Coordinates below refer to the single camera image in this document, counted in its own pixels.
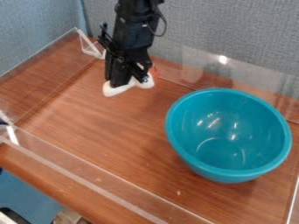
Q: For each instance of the blue plastic bowl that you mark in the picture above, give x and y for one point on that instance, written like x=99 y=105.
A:
x=229 y=134

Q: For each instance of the clear acrylic left barrier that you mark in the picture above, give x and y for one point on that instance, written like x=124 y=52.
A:
x=42 y=76

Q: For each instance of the clear acrylic back barrier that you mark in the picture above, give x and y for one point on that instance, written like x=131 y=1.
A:
x=198 y=69

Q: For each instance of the clear acrylic front barrier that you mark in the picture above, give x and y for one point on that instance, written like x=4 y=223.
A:
x=83 y=186

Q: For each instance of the clear acrylic barrier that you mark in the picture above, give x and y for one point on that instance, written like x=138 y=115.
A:
x=83 y=186
x=42 y=76
x=198 y=69

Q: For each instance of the white brown plush mushroom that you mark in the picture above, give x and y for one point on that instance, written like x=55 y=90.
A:
x=111 y=91

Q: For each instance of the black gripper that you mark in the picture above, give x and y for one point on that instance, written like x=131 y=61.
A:
x=123 y=63

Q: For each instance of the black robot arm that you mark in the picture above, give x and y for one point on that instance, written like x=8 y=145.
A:
x=136 y=23

